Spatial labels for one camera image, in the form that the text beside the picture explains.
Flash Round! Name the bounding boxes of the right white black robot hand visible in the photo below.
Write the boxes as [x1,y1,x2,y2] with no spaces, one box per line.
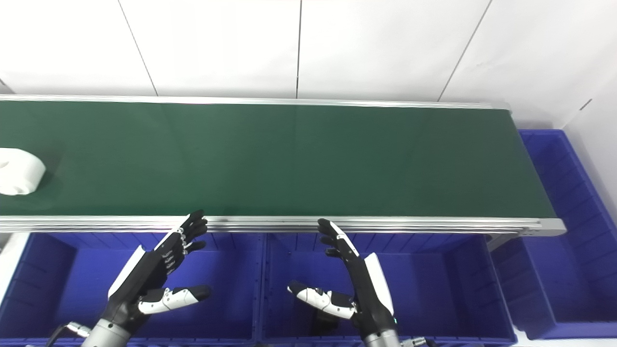
[287,218,399,338]

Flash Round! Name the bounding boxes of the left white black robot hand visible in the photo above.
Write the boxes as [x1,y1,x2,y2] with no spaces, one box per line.
[99,210,212,334]

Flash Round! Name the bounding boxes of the white round plastic part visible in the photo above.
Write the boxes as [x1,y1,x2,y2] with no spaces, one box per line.
[0,148,47,196]

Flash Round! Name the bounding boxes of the blue plastic bin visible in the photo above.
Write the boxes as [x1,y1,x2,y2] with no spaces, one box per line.
[0,232,265,347]
[259,233,519,347]
[491,129,617,341]

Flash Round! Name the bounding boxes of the green conveyor belt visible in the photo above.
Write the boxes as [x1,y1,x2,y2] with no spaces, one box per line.
[0,101,558,218]

